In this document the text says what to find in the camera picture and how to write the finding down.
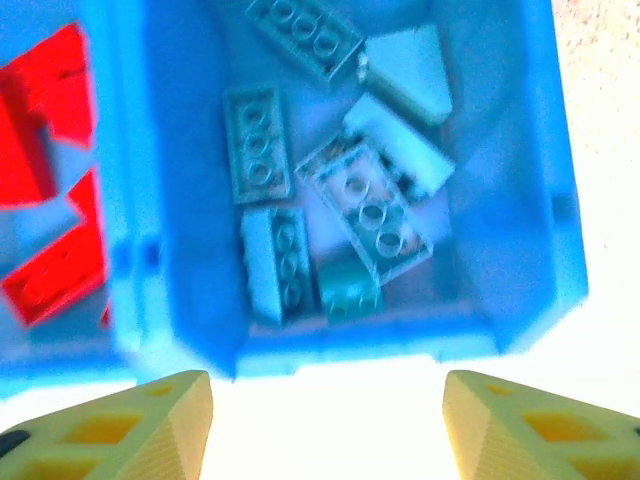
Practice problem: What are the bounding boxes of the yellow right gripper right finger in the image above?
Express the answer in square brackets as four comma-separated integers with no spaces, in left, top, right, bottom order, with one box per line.
[442,369,640,480]

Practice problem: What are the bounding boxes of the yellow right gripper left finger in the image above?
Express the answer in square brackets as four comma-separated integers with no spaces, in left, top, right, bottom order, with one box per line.
[0,370,215,480]

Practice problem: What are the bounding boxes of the narrow blue lego brick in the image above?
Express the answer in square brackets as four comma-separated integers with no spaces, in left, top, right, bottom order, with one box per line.
[319,259,385,324]

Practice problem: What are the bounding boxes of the blue lego slope brick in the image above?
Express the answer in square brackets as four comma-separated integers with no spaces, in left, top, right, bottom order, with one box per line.
[358,23,454,126]

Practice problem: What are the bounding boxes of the blue divided plastic bin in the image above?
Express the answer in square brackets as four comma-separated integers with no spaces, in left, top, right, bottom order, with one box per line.
[0,0,591,401]

